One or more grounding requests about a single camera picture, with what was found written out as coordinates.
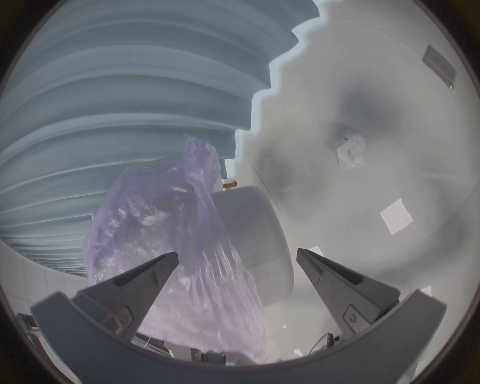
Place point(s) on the purple plastic bag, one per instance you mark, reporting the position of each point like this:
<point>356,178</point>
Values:
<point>150,210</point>

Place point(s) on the blue-grey curtain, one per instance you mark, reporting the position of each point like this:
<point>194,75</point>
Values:
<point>131,93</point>

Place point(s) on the white cushioned wooden chair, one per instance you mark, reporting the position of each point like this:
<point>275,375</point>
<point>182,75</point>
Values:
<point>229,184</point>

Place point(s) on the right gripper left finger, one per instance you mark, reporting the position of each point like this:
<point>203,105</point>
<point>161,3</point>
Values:
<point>123,300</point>

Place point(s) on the crumpled white paper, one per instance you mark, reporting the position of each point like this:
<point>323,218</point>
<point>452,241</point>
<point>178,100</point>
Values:
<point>352,150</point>

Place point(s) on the pale grey trash bin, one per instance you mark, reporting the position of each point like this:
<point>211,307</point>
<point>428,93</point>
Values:
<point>258,232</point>

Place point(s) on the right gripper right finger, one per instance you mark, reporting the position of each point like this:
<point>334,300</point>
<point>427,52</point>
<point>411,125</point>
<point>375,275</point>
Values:
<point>356,300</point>

